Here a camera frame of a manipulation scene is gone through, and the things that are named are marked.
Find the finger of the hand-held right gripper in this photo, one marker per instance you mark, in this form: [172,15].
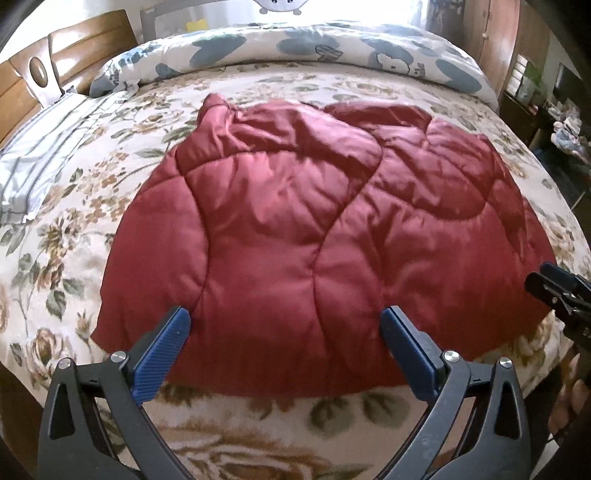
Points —
[561,273]
[542,288]

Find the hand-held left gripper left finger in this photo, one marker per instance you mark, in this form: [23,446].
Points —
[161,353]

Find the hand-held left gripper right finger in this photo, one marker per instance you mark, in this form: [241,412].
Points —
[411,355]

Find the red quilted jacket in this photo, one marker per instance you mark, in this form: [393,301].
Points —
[300,221]

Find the pile of colourful clothes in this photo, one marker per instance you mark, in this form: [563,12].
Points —
[570,136]

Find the person's right hand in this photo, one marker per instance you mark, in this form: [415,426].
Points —
[575,401]

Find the dark wooden cabinet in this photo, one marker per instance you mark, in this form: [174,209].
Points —
[524,120]

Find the floral bed blanket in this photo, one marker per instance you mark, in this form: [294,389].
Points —
[92,184]

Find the black screen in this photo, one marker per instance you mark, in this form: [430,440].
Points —
[570,79]

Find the row of small boxes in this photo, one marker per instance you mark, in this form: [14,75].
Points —
[526,78]

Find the grey striped pillow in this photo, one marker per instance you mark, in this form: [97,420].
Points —
[41,152]

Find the wooden wardrobe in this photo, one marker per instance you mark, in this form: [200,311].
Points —
[489,37]

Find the wooden headboard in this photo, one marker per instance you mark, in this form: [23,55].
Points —
[55,60]

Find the blue patterned white comforter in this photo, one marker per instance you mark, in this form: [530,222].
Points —
[258,53]

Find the cartoon printed cloth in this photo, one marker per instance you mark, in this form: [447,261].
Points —
[282,5]

